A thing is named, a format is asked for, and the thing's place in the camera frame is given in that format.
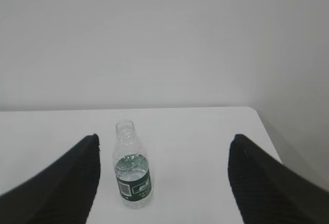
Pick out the clear water bottle green label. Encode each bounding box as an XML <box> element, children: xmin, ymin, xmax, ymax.
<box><xmin>113</xmin><ymin>120</ymin><xmax>153</xmax><ymax>209</ymax></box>

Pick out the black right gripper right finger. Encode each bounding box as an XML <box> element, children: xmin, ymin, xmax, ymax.
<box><xmin>227</xmin><ymin>134</ymin><xmax>328</xmax><ymax>223</ymax></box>

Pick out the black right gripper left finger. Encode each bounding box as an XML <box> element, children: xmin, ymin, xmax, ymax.
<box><xmin>1</xmin><ymin>134</ymin><xmax>100</xmax><ymax>223</ymax></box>

